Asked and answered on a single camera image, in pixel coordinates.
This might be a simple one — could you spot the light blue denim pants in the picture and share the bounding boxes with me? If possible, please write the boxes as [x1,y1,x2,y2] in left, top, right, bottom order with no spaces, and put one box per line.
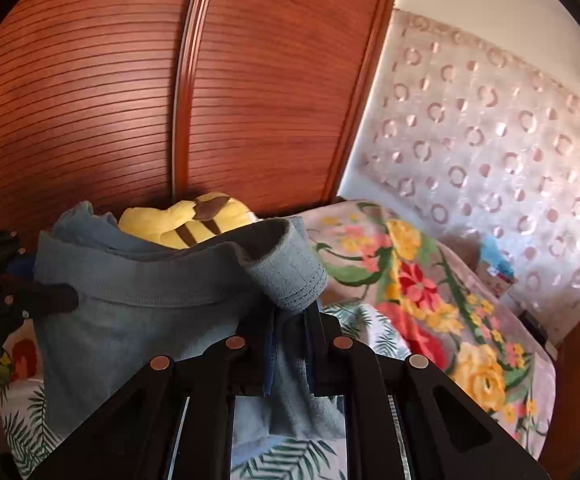
[32,215,348,448]

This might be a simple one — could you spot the circle patterned curtain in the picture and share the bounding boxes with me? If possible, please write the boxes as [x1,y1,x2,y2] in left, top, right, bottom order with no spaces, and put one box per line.
[340,10,580,341]

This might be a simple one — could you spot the blue tissue packet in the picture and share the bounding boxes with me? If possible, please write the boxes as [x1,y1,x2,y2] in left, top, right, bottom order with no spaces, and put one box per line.
[477,235,518,286]

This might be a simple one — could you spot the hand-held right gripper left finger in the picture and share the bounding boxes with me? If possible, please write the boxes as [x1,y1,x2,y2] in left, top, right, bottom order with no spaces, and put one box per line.
[30,310,275,480]

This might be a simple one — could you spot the yellow plush toy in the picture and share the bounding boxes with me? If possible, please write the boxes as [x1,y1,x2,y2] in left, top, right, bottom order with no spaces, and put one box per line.
[117,192,258,251]

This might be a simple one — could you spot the floral blanket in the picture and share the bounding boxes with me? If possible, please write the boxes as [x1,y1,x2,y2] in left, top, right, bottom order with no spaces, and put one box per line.
[0,200,558,461]

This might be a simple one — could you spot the wooden sideboard cabinet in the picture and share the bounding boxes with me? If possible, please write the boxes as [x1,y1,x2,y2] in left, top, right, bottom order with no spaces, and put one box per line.
[540,305,580,480]

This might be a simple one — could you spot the wooden slatted wardrobe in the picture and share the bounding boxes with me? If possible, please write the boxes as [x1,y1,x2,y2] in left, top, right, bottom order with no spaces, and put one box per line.
[0,0,401,231]

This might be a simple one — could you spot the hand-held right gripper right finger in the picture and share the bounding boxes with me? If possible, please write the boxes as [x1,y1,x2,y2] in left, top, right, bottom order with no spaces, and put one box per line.
[305,305,550,480]

